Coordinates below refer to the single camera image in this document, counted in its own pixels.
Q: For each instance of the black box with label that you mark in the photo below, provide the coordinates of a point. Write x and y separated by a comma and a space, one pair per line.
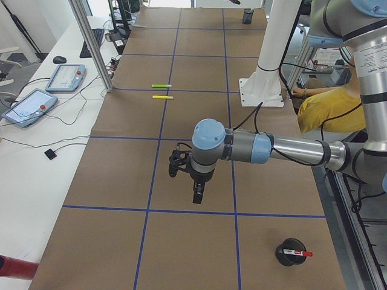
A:
119, 40

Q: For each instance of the green highlighter pen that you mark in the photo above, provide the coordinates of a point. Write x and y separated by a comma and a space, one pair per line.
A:
161, 85

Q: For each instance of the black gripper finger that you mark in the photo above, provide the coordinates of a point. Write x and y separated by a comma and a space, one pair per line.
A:
198, 192

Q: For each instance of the red fire extinguisher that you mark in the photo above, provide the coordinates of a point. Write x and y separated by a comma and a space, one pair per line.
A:
17, 268

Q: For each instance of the black usb hub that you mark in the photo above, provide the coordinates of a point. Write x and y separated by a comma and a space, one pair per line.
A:
113, 64

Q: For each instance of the right black mesh pen cup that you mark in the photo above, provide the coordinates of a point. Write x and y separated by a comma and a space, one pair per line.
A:
247, 16

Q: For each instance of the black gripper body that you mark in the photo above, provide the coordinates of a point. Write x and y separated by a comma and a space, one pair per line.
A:
202, 176

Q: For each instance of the far teach pendant tablet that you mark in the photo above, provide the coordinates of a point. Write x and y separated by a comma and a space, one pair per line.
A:
66, 78

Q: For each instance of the yellow highlighter pen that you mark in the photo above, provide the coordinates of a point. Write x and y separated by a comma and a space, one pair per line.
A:
162, 97

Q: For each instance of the black mesh pen cup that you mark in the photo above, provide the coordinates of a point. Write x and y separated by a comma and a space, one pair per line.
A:
247, 16
288, 260

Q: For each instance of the brown paper table mat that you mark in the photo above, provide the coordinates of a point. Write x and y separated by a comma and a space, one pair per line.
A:
126, 224

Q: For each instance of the aluminium frame post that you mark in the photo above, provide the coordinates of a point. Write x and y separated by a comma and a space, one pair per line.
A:
86, 31

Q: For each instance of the white camera post base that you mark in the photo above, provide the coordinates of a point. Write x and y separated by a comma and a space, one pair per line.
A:
264, 85

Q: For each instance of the black monitor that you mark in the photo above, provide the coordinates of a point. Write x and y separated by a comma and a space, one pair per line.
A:
124, 10

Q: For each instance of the red and white marker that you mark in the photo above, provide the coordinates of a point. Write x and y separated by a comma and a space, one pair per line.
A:
297, 253

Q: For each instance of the small black square device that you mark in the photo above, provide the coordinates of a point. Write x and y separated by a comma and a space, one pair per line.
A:
50, 154

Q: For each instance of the black computer mouse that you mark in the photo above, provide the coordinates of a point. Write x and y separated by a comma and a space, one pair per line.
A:
59, 60

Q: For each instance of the near teach pendant tablet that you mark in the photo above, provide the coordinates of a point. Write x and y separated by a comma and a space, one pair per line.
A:
28, 110

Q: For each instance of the left black mesh pen cup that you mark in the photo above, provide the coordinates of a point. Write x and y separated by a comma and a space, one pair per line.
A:
288, 260

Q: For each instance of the teach pendant tablet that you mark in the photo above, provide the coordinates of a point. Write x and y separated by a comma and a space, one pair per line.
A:
66, 78
28, 110

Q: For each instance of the person in yellow shirt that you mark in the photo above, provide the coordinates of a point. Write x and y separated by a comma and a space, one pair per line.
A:
333, 109

